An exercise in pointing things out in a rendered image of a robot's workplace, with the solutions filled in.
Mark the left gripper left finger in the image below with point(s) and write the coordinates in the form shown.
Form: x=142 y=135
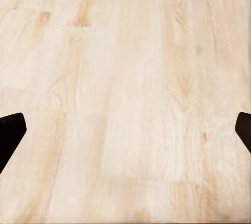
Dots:
x=12 y=130

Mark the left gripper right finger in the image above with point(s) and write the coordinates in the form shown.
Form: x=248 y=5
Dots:
x=243 y=129

